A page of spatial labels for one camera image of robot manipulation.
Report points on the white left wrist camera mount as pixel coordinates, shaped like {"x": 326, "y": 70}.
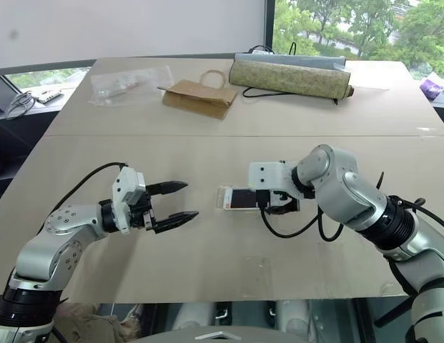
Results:
{"x": 125, "y": 189}

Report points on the white smartphone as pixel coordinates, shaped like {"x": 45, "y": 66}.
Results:
{"x": 241, "y": 198}

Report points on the brown crumpled cloth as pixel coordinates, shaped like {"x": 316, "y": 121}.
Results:
{"x": 93, "y": 323}

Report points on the rolled olive speckled mat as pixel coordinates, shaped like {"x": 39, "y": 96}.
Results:
{"x": 289, "y": 76}

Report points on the brown paper bag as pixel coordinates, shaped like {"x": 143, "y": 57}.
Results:
{"x": 200, "y": 98}

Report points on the grey flat plate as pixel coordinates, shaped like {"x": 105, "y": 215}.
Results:
{"x": 218, "y": 336}

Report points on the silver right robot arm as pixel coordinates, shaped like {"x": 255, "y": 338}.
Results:
{"x": 368, "y": 200}

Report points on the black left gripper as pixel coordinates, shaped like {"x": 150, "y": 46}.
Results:
{"x": 140, "y": 212}

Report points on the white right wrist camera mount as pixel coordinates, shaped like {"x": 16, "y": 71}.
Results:
{"x": 268, "y": 175}

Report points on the rolled grey mat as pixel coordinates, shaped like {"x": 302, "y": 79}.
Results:
{"x": 289, "y": 59}

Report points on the white cylinder under table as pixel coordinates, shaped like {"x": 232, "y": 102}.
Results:
{"x": 292, "y": 316}
{"x": 194, "y": 316}

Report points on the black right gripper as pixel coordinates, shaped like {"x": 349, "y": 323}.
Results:
{"x": 284, "y": 199}

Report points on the dark side table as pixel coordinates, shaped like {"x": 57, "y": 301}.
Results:
{"x": 21, "y": 143}

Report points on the purple cloth item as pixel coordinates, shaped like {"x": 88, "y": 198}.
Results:
{"x": 430, "y": 89}

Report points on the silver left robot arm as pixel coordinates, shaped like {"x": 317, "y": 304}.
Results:
{"x": 55, "y": 246}

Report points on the white power strip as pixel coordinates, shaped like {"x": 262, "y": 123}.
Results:
{"x": 261, "y": 52}

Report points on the clear plastic phone case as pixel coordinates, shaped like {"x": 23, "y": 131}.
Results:
{"x": 258, "y": 275}

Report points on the white electronic device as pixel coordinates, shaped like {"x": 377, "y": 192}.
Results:
{"x": 48, "y": 95}

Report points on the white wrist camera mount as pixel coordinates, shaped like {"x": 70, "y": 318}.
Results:
{"x": 125, "y": 189}
{"x": 268, "y": 175}

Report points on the clear plastic bag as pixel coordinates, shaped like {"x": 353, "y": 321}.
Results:
{"x": 128, "y": 84}

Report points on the dark window frame post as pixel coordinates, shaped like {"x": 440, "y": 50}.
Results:
{"x": 269, "y": 25}

